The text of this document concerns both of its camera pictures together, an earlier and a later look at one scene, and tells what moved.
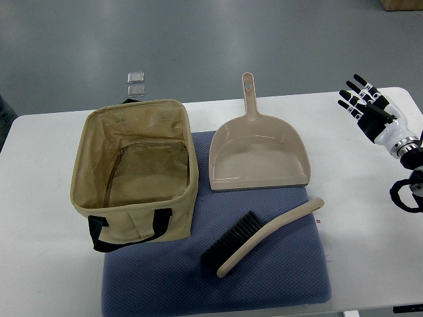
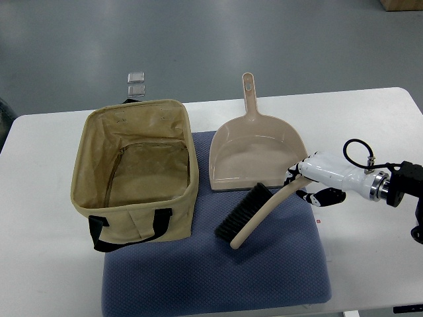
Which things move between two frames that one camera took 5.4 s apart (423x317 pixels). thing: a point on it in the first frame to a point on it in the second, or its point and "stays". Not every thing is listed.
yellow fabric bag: [135, 174] stays
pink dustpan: [251, 151] stays
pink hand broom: [232, 244] to [250, 212]
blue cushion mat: [289, 270] stays
